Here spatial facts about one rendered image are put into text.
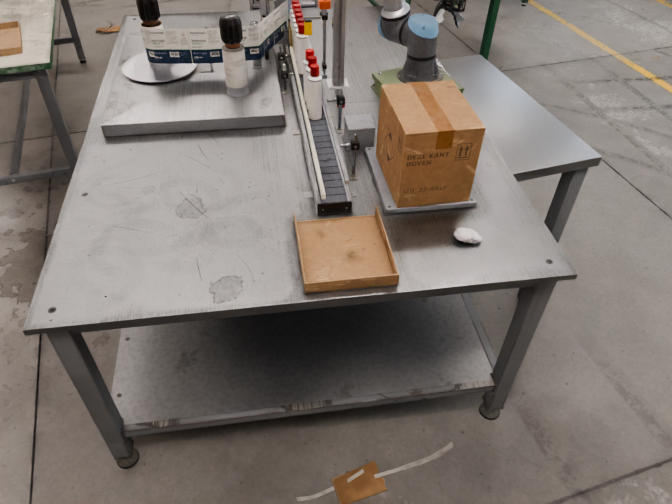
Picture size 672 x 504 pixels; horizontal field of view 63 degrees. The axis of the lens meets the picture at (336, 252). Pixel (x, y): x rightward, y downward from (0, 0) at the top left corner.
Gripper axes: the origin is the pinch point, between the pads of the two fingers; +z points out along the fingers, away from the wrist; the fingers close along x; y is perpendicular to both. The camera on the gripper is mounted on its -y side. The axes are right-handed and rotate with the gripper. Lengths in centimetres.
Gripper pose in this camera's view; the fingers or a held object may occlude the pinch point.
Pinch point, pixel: (443, 29)
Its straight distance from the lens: 269.4
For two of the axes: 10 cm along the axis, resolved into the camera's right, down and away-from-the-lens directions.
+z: -0.6, 8.1, 5.8
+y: 5.0, 5.3, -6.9
